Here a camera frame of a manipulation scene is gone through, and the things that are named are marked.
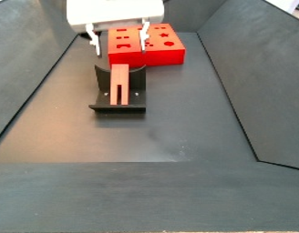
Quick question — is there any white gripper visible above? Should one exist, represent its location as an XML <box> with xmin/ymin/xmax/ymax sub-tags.
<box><xmin>66</xmin><ymin>0</ymin><xmax>164</xmax><ymax>56</ymax></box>

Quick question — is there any red double-square peg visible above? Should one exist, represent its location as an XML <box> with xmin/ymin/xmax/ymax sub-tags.
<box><xmin>110</xmin><ymin>64</ymin><xmax>129</xmax><ymax>106</ymax></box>

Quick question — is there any red shape-sorter board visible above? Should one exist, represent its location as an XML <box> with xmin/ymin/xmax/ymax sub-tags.
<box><xmin>108</xmin><ymin>24</ymin><xmax>185</xmax><ymax>67</ymax></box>

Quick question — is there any black curved holder stand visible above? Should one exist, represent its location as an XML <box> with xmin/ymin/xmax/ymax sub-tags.
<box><xmin>88</xmin><ymin>64</ymin><xmax>145</xmax><ymax>113</ymax></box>

